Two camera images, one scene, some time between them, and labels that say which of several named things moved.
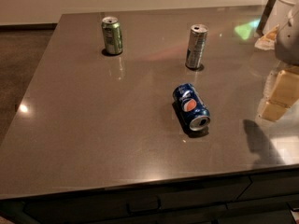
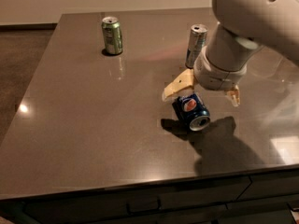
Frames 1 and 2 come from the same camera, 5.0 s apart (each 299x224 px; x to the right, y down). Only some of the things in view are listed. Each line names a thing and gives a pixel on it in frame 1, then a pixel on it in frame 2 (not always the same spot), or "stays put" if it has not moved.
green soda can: [112, 35] stays put
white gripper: [288, 44] to [215, 77]
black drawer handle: [142, 211] stays put
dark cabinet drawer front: [205, 203] stays put
